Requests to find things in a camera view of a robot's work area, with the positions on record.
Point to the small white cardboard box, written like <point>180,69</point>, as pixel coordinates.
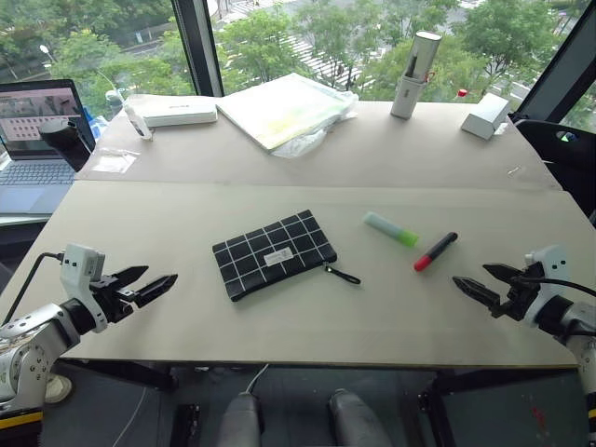
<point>484,118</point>

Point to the black marker with red cap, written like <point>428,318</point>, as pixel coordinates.
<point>435,251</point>

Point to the tall white pen holder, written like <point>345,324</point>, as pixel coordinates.
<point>414,77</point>

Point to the black cylindrical object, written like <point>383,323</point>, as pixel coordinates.
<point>65,142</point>

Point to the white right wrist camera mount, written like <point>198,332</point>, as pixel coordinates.
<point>549,274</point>

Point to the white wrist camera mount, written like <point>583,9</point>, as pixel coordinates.
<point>81,274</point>
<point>549,274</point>

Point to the green highlighter pen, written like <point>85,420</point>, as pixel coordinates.
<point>390,228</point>

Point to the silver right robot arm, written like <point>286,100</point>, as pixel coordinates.
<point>577,326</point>

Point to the black table leg frame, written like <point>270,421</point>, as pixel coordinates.
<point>121,372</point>

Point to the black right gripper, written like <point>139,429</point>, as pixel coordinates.
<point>514,293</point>

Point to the black white-grid pencil case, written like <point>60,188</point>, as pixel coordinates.
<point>274,253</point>

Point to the clear small plastic bag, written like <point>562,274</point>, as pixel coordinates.
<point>112,159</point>

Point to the black window frame post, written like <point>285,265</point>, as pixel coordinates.
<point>198,46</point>

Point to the flat white box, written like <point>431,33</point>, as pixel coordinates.
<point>179,112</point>

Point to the white book in plastic bag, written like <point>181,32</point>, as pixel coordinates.
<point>284,109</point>

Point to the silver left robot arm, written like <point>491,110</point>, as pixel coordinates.
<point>28,344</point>

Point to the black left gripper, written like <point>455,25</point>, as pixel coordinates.
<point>112,295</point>

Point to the small clear bottle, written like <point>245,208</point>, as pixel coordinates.
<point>137,120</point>

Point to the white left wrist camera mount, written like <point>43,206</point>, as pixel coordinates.
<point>81,274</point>

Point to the open laptop computer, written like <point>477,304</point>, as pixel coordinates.
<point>35,149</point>

